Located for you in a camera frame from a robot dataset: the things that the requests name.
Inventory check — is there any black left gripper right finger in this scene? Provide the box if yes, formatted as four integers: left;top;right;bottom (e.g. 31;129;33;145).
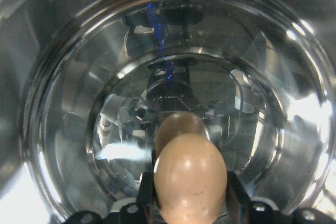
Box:
226;171;250;208

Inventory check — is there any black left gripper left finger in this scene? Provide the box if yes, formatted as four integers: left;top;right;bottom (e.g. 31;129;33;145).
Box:
136;172;154;208

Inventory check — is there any brown egg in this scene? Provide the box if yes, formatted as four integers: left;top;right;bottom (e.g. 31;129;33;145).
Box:
154;133;227;223

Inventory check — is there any pale green electric pot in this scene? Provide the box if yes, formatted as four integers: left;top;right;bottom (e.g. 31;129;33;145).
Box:
1;0;335;223

